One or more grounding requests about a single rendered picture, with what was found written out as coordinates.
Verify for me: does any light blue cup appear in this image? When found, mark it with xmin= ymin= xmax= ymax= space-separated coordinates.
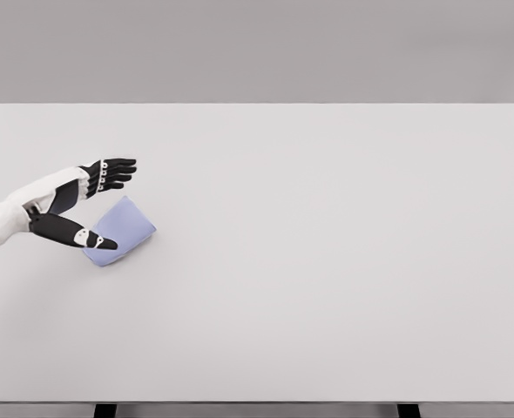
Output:
xmin=81 ymin=195 xmax=158 ymax=267

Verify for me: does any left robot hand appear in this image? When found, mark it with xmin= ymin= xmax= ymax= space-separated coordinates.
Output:
xmin=4 ymin=158 xmax=139 ymax=252

